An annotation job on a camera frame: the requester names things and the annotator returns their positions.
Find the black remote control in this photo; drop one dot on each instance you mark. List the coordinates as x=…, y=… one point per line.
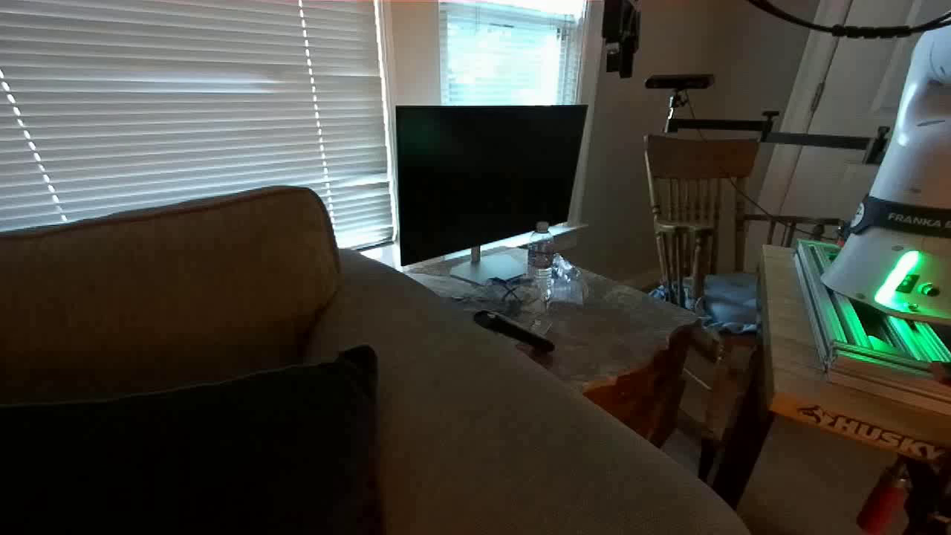
x=511, y=332

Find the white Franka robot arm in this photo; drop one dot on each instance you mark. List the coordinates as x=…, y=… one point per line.
x=924, y=179

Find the beige fabric couch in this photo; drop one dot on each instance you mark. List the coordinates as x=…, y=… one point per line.
x=494, y=435

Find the silver monitor stand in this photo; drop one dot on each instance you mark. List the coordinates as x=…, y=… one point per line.
x=494, y=265

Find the clear plastic water bottle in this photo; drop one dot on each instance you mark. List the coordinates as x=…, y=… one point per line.
x=542, y=255

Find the clear plastic bag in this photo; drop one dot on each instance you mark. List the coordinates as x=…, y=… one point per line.
x=567, y=284

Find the black flat screen monitor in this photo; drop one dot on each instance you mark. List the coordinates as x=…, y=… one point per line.
x=485, y=179

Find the narrow white window blinds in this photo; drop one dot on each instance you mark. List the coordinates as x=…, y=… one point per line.
x=508, y=62

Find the light wooden chair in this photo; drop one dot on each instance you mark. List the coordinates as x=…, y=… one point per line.
x=695, y=197

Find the blue grey cloth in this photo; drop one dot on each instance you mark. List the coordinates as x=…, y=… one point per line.
x=731, y=299

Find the dark throw pillow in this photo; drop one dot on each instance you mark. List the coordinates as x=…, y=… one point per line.
x=199, y=455

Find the Husky robot workbench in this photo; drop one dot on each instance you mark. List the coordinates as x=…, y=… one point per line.
x=805, y=368

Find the wide white window blinds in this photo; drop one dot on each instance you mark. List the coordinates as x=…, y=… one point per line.
x=150, y=99

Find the red clamp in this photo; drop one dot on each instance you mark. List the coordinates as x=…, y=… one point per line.
x=885, y=494

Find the black hanging camera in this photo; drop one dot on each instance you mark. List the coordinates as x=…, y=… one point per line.
x=619, y=33

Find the black camera on mount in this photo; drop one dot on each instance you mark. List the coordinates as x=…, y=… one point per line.
x=679, y=82

